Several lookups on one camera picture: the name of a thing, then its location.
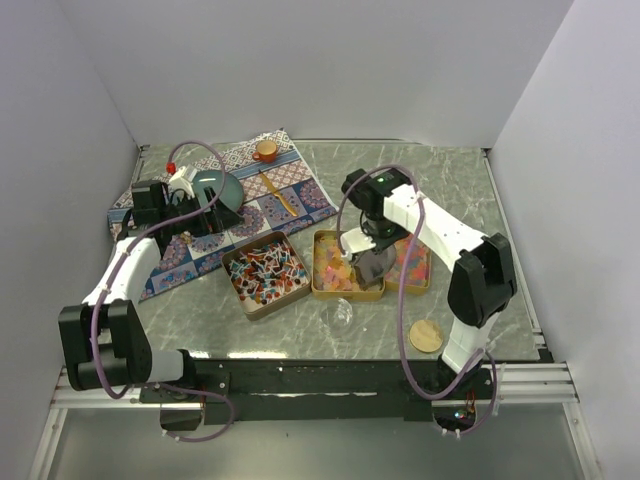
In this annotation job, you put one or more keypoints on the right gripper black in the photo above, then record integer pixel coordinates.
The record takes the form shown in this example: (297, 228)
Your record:
(382, 244)

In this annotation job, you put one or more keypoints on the gold tin with lollipops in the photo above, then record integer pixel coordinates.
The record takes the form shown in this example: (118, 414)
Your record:
(266, 274)

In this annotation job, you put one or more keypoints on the aluminium rail frame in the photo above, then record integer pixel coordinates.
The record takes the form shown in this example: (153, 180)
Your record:
(517, 384)

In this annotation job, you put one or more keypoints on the wooden jar lid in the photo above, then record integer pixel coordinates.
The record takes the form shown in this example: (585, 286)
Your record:
(426, 336)

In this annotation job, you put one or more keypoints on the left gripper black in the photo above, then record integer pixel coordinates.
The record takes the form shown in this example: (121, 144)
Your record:
(219, 218)

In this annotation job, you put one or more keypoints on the orange cup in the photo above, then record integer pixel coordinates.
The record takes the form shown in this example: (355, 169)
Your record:
(265, 151)

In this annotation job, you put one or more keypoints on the teal ceramic plate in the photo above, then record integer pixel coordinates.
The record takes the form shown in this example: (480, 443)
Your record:
(208, 183)

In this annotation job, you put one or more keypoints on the clear glass jar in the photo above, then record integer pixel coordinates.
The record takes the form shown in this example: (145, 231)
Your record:
(336, 317)

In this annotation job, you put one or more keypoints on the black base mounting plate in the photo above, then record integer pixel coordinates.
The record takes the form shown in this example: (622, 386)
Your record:
(221, 393)

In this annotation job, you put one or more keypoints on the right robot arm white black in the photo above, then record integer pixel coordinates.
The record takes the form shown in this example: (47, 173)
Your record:
(483, 279)

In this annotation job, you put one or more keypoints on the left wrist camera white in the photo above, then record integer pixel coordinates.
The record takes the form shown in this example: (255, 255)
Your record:
(182, 178)

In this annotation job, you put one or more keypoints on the metal candy scoop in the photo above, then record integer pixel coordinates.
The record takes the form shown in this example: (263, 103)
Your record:
(372, 266)

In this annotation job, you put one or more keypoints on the gold tin with gummy candies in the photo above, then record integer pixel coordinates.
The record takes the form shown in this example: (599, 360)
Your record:
(418, 271)

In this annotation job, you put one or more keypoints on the patterned placemat cloth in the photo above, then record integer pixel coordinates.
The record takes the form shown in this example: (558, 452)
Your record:
(188, 258)

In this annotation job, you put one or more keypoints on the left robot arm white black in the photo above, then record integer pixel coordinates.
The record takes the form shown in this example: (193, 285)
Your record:
(104, 343)

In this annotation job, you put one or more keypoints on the gold tin with popsicle candies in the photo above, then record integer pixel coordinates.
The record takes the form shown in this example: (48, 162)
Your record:
(333, 277)

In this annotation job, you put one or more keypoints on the gold knife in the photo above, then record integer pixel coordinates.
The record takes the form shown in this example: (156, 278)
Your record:
(285, 200)

